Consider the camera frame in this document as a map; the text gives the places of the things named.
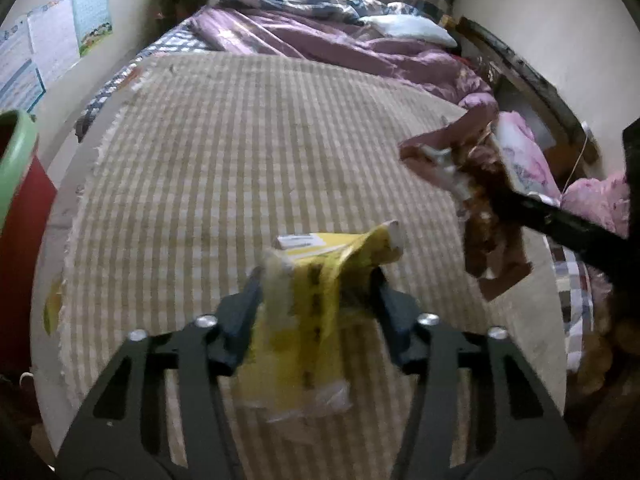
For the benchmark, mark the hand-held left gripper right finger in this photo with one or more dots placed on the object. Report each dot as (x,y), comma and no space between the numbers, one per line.
(397,322)

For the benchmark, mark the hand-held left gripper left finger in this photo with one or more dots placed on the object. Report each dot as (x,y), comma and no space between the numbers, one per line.
(245,315)

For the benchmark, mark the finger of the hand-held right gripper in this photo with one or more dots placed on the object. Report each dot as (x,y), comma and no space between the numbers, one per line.
(560,227)

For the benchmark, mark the yellow plastic wrapper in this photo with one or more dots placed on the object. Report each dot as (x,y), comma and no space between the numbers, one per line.
(310,300)

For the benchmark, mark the brown foil wrapper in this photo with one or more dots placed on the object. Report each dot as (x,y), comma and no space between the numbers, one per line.
(480,170)

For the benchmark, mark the red bin with green rim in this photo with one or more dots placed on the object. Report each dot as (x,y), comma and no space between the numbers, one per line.
(25,240)

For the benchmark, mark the pink cloth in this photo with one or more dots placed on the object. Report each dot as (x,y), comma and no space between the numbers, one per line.
(595,200)

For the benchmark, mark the pink printed pillow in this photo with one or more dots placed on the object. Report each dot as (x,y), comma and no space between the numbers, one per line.
(525,155)

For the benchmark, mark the wooden headboard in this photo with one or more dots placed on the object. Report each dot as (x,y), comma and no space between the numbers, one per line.
(525,75)

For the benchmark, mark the beige checked mat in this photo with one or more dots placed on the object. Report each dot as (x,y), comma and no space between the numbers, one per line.
(225,160)

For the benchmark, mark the small yellow wrapper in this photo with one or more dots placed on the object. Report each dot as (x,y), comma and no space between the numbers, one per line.
(52,307)

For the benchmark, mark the white pillow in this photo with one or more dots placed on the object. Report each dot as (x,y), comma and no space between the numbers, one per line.
(405,27)

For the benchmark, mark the purple blanket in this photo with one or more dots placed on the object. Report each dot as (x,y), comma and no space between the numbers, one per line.
(325,45)

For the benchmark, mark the blue white checked bedsheet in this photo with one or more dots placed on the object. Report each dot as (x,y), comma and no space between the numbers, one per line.
(165,40)

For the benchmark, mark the green blue wall poster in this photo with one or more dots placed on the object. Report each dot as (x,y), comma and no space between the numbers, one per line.
(92,12)

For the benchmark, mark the white chart wall poster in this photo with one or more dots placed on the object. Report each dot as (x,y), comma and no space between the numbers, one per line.
(52,35)

